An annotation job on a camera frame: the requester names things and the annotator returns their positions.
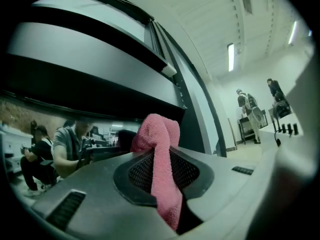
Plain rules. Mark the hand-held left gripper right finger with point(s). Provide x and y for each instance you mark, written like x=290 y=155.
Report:
x=225 y=184

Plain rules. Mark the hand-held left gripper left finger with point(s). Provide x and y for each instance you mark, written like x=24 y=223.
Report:
x=100 y=184

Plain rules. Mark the clear window glass pane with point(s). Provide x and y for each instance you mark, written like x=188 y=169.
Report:
x=110 y=127

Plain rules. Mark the pink cloth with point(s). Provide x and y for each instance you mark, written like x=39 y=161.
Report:
x=162 y=164

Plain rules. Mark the white counter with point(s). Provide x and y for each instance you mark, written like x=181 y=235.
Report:
x=267 y=134

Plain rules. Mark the black metal table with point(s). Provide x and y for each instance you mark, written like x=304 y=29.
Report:
x=243 y=120

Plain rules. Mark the large half-frosted window pane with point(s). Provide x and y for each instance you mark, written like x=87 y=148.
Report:
x=197 y=104

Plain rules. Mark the black equipment on counter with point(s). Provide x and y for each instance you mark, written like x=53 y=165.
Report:
x=281 y=109

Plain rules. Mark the ceiling strip light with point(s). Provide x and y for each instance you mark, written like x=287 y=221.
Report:
x=292 y=32
x=231 y=57

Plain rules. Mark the white foam corner pad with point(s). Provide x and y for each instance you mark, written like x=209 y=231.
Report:
x=169 y=69

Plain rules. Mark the frosted window pane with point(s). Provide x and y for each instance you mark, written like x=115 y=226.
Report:
x=100 y=14

